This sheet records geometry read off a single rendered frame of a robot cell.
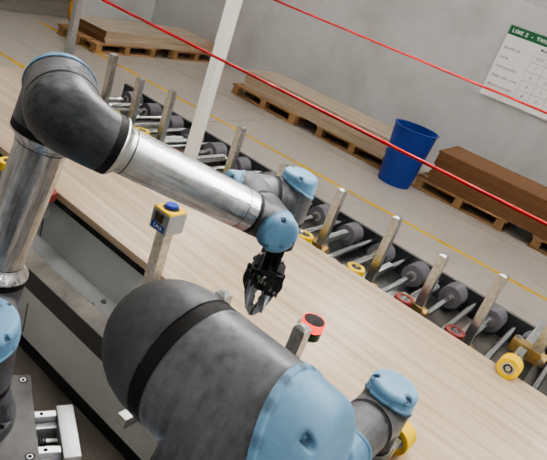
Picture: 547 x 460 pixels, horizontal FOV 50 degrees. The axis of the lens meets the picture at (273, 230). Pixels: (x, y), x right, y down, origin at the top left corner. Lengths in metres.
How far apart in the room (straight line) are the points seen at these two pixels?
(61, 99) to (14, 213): 0.26
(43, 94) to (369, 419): 0.64
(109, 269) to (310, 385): 1.89
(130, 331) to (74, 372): 2.18
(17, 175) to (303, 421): 0.76
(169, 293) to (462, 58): 8.25
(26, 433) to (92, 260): 1.23
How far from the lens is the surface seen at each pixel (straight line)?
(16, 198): 1.07
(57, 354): 2.71
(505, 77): 8.45
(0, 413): 1.17
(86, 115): 0.89
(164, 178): 0.93
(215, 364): 0.43
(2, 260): 1.13
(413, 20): 8.91
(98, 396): 2.55
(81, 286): 2.35
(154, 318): 0.45
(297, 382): 0.42
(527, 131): 8.41
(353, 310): 2.19
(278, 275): 1.26
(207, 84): 2.85
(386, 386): 0.88
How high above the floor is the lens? 1.93
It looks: 24 degrees down
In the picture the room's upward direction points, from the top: 20 degrees clockwise
